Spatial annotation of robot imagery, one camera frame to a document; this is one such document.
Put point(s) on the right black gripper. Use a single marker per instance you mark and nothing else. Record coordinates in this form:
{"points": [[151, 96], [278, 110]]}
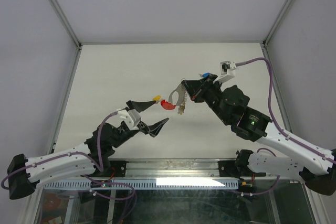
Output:
{"points": [[191, 86]]}

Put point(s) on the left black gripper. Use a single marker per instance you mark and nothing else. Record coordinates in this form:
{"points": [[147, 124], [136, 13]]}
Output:
{"points": [[153, 129]]}

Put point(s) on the red handle keyring holder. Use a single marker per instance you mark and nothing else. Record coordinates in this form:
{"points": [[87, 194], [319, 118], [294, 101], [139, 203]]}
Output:
{"points": [[176, 98]]}

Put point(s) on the yellow tag key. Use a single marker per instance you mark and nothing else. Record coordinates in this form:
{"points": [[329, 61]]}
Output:
{"points": [[181, 109], [157, 98]]}

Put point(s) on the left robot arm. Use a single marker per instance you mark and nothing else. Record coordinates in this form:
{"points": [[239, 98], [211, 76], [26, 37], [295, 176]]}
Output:
{"points": [[26, 174]]}

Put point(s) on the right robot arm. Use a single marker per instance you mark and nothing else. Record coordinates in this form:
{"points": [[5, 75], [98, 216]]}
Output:
{"points": [[306, 162]]}

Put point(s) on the blue tag key far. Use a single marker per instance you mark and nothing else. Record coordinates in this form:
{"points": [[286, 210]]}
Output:
{"points": [[204, 75]]}

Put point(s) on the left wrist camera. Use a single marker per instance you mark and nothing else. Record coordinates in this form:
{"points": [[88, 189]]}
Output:
{"points": [[130, 117]]}

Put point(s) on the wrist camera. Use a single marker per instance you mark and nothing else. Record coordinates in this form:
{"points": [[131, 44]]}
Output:
{"points": [[227, 71], [130, 117]]}

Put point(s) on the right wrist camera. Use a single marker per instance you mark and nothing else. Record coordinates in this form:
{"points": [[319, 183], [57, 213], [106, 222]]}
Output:
{"points": [[227, 71]]}

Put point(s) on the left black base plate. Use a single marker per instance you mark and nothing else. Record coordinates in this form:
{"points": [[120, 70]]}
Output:
{"points": [[117, 168]]}

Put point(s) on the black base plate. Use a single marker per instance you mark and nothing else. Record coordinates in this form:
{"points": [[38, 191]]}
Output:
{"points": [[227, 168], [117, 168]]}

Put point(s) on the white slotted cable duct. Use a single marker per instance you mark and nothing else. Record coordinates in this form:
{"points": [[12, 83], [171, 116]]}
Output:
{"points": [[163, 183]]}

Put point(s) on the aluminium mounting rail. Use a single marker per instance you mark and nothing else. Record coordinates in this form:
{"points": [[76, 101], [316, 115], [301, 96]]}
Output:
{"points": [[173, 167]]}

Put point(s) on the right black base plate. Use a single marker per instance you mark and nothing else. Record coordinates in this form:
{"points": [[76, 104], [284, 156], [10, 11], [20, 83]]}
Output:
{"points": [[227, 168]]}

